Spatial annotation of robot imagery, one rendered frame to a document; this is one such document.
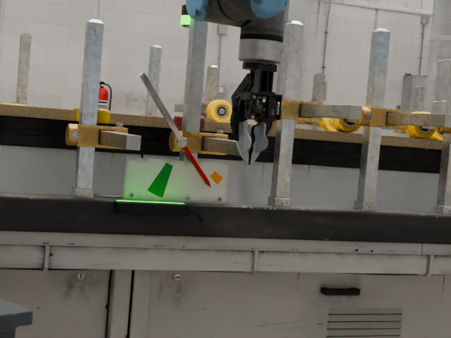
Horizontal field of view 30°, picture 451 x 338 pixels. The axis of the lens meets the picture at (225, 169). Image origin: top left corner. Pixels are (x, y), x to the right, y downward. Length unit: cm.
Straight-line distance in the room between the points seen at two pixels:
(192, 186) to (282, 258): 32
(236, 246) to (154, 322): 37
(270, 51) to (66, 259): 69
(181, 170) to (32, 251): 39
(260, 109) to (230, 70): 780
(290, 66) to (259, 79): 40
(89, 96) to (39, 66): 719
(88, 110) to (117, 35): 731
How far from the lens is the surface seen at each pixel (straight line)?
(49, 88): 914
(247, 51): 174
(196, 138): 201
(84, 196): 196
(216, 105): 295
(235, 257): 212
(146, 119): 219
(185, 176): 201
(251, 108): 173
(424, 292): 268
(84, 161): 196
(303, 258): 220
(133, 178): 198
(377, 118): 222
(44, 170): 216
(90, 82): 195
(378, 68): 223
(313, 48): 987
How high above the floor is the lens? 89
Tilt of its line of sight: 3 degrees down
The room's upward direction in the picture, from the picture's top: 5 degrees clockwise
